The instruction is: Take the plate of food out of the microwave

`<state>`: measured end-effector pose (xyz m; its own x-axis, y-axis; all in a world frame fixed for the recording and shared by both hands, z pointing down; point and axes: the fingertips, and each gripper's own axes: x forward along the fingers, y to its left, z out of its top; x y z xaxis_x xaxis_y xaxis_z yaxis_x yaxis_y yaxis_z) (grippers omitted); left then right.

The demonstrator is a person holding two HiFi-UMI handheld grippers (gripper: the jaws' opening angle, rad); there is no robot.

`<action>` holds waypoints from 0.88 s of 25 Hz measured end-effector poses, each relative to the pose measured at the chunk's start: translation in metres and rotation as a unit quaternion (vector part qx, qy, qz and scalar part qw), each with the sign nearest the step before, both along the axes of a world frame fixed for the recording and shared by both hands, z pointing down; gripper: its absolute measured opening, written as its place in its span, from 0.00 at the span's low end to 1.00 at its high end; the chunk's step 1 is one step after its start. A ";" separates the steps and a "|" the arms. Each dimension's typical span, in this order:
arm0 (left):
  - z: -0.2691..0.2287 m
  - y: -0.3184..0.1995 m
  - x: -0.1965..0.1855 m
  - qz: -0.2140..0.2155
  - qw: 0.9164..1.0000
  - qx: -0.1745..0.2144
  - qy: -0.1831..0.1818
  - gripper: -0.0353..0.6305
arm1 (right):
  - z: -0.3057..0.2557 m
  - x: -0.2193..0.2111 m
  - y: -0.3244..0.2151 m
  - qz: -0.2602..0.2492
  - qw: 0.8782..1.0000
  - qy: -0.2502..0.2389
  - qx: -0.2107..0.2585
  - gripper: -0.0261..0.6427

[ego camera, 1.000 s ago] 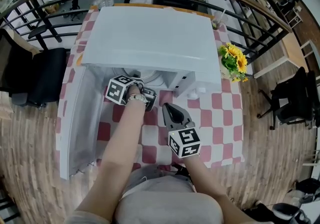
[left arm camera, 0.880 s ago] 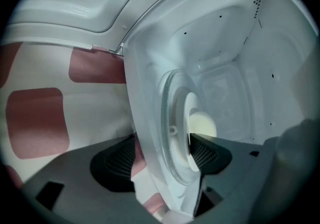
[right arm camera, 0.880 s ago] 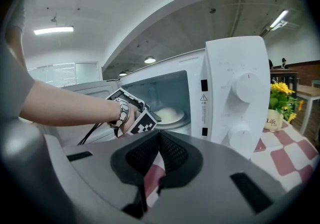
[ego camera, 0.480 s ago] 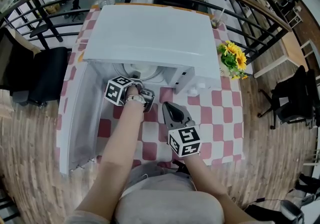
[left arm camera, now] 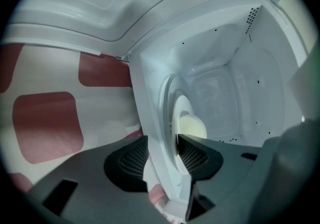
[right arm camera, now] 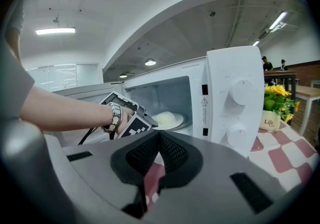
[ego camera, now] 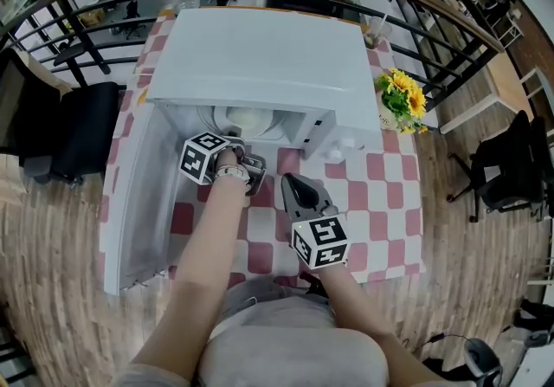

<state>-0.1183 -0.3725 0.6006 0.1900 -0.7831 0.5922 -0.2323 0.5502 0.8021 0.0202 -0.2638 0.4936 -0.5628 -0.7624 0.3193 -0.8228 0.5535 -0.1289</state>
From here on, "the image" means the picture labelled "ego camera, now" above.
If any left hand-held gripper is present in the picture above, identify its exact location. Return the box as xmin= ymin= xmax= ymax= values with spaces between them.
xmin=178 ymin=126 xmax=269 ymax=198

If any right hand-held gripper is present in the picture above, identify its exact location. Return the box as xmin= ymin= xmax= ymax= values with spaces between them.
xmin=280 ymin=173 xmax=350 ymax=270

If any white plate of food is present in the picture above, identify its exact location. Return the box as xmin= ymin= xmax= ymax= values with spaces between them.
xmin=196 ymin=105 xmax=290 ymax=140

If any white microwave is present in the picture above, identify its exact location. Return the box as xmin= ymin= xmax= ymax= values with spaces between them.
xmin=100 ymin=8 xmax=384 ymax=296

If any person's right forearm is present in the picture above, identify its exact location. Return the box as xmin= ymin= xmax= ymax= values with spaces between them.
xmin=317 ymin=262 xmax=454 ymax=387

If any person's left forearm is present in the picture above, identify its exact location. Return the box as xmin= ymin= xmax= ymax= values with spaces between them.
xmin=128 ymin=176 xmax=257 ymax=380

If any person's left hand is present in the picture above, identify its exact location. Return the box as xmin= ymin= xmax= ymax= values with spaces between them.
xmin=216 ymin=148 xmax=239 ymax=170

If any red and white checkered tablecloth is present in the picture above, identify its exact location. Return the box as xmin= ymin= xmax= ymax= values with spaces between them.
xmin=99 ymin=11 xmax=428 ymax=287

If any sunflower bouquet in white pot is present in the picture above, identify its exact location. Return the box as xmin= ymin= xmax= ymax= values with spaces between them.
xmin=373 ymin=68 xmax=430 ymax=136

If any person's grey shirt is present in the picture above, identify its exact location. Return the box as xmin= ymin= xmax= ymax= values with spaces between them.
xmin=115 ymin=275 xmax=391 ymax=387

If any black padded chair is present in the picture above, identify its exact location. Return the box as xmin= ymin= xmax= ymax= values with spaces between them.
xmin=0 ymin=47 xmax=120 ymax=186

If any clear plastic cup with straw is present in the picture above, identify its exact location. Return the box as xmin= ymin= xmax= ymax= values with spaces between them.
xmin=362 ymin=14 xmax=393 ymax=51

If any black office chair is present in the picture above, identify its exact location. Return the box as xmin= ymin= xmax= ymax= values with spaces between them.
xmin=448 ymin=109 xmax=554 ymax=223

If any white table with wooden top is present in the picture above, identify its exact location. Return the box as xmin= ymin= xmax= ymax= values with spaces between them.
xmin=438 ymin=51 xmax=538 ymax=136

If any black round device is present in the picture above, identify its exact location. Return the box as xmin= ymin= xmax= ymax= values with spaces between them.
xmin=463 ymin=336 xmax=504 ymax=387

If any white wrist strap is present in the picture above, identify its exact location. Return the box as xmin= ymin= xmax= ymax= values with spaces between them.
xmin=214 ymin=164 xmax=253 ymax=183

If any black railing with wooden rail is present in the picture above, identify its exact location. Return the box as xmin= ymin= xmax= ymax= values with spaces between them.
xmin=0 ymin=0 xmax=506 ymax=87

